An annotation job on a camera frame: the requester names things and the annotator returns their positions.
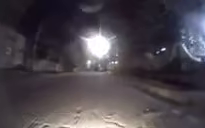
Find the street lamp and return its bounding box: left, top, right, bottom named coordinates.
left=86, top=19, right=112, bottom=60

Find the dark asphalt road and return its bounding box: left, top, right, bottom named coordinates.
left=0, top=69, right=205, bottom=128

